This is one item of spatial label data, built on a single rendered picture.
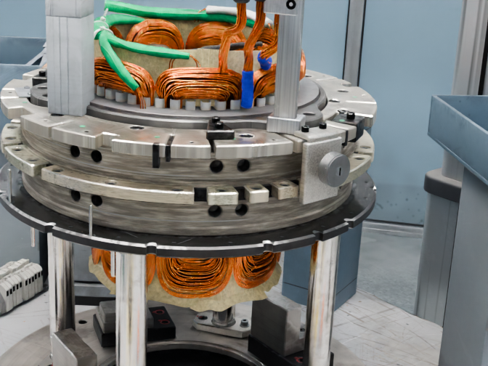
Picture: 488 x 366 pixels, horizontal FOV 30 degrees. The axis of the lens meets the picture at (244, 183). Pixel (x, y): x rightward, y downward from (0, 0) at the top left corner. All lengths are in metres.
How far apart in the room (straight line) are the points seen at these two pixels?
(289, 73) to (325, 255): 0.19
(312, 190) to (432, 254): 0.55
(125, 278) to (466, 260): 0.37
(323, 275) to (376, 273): 2.35
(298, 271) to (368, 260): 2.14
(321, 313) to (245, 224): 0.16
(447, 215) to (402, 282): 1.92
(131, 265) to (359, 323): 0.45
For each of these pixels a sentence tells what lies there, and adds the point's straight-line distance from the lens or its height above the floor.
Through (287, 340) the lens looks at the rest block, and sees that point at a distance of 0.92.
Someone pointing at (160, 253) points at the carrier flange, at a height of 1.01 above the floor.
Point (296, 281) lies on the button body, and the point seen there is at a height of 0.81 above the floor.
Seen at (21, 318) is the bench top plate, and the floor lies 0.78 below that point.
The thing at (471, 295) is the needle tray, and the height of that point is 0.90.
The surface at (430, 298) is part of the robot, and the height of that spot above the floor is 0.76.
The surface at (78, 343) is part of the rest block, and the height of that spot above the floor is 0.87.
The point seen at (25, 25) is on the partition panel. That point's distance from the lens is 3.33.
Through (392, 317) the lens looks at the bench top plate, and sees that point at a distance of 1.12.
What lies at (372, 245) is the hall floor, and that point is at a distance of 3.37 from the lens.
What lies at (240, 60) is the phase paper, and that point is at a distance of 0.71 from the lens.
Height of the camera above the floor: 1.28
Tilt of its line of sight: 19 degrees down
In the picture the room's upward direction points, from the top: 3 degrees clockwise
